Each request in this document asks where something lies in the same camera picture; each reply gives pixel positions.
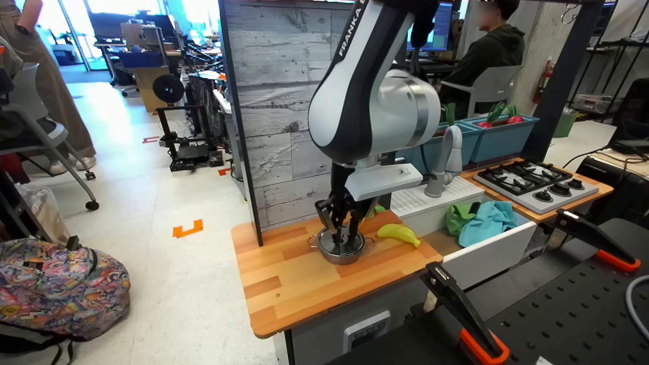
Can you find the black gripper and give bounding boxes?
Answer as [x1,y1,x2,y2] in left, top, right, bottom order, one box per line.
[315,159,371,253]

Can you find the small steel toy pot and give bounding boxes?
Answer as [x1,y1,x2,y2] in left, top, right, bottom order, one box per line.
[309,225,371,267]

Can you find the yellow-green banana toy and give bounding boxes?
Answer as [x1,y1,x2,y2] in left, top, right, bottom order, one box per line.
[375,220,423,249]

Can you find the wooden counter board with pot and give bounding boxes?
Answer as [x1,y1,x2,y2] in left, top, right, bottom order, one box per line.
[229,205,447,341]

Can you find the blue toy shelf bin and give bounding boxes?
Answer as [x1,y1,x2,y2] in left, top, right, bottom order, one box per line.
[464,114,543,167]
[402,124,471,180]

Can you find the grey toy faucet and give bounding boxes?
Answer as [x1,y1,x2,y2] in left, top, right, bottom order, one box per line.
[422,124,467,201]

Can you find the white toy sink basin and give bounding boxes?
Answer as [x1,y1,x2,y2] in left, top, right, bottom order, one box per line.
[390,177,539,292]

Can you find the green toy vegetable stem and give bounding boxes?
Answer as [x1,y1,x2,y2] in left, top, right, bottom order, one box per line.
[485,99,521,125]

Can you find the grey toy stove black grates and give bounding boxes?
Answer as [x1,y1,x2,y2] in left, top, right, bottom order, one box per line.
[472,157,602,217]

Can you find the green cloth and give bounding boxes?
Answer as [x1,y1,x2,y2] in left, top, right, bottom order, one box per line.
[442,201,479,238]

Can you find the grey stone pattern back panel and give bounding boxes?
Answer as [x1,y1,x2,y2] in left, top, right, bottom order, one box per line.
[218,0,358,248]

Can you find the light blue cloth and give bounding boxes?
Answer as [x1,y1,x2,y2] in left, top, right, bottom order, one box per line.
[457,198,521,249]

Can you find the black clamp orange tip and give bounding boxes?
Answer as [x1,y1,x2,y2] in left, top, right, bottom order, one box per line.
[551,208,645,275]
[418,261,514,365]

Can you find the orange floor marker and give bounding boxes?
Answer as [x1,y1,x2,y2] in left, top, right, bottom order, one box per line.
[170,217,206,242]

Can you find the black machine on floor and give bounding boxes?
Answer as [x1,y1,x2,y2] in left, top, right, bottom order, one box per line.
[152,70,225,174]

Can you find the wooden counter board under stove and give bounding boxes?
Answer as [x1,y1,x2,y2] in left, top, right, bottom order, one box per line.
[461,157,617,225]

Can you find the grey plastic chair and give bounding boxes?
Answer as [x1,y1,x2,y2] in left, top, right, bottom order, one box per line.
[437,63,526,121]

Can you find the seated person in dark hoodie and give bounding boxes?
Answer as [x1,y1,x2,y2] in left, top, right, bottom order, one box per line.
[437,0,527,110]

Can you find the red fire extinguisher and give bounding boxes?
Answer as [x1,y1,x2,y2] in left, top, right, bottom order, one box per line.
[536,59,557,106]

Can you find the colourful patterned backpack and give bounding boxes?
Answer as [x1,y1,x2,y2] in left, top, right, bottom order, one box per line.
[0,235,133,344]

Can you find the standing person tan trousers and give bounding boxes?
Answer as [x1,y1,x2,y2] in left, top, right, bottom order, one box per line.
[0,0,97,177]

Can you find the black vertical post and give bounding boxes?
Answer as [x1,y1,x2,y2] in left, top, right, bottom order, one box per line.
[521,0,609,164]

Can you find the white cable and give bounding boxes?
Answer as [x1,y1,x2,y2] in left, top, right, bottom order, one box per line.
[622,272,649,341]

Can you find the grey rolling chair frame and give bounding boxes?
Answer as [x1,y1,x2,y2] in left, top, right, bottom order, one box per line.
[0,36,101,212]

